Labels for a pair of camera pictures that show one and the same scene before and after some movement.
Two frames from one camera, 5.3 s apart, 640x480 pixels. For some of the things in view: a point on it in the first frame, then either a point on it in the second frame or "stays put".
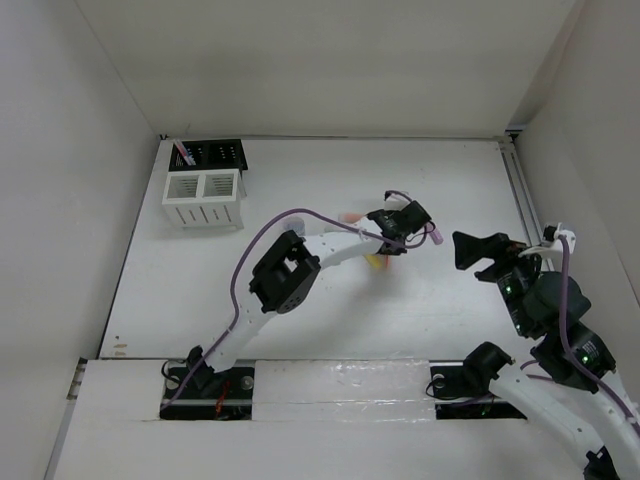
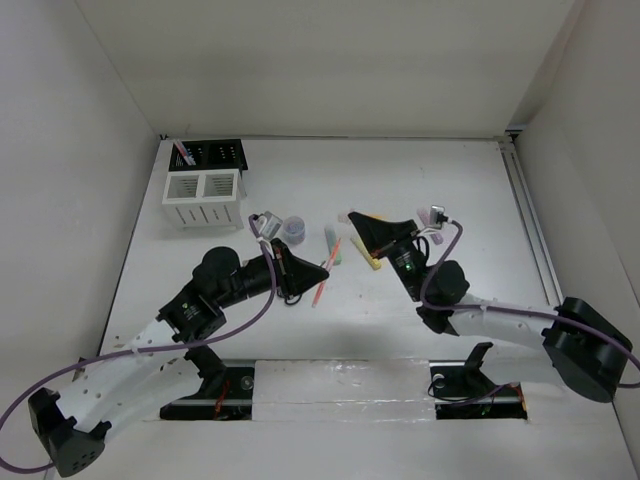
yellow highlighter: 375,260 stays put
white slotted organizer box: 204,199 stays put
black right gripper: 497,245 -> 377,234
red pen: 182,151 stays put
